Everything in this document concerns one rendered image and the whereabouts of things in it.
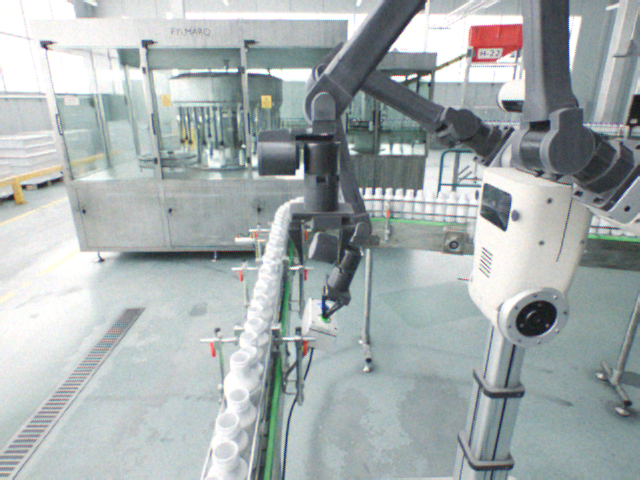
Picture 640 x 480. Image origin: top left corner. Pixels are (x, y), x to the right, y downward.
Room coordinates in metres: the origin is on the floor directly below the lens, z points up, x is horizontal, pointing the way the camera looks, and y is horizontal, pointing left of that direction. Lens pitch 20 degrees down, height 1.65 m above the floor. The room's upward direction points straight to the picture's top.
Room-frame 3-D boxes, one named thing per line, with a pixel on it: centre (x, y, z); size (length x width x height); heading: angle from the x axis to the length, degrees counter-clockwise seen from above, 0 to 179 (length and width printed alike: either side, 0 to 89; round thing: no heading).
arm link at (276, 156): (0.61, 0.04, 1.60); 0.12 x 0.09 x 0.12; 94
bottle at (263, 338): (0.80, 0.15, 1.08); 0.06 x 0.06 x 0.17
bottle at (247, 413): (0.56, 0.14, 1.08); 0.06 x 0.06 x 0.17
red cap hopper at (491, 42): (7.06, -2.89, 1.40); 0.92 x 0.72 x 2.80; 74
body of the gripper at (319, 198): (0.61, 0.00, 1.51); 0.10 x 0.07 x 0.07; 91
